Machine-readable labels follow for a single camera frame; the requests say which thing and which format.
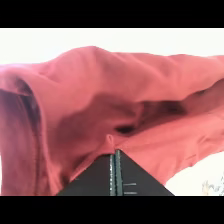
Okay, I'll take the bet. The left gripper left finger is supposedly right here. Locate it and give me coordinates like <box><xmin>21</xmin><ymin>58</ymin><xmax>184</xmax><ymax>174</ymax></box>
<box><xmin>56</xmin><ymin>153</ymin><xmax>115</xmax><ymax>197</ymax></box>

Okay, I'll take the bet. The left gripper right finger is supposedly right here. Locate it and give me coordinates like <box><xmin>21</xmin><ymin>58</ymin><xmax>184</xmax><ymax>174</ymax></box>
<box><xmin>114</xmin><ymin>149</ymin><xmax>175</xmax><ymax>197</ymax></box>

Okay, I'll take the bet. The red shirt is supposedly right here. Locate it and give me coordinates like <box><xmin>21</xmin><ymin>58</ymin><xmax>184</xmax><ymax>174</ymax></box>
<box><xmin>0</xmin><ymin>45</ymin><xmax>224</xmax><ymax>197</ymax></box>

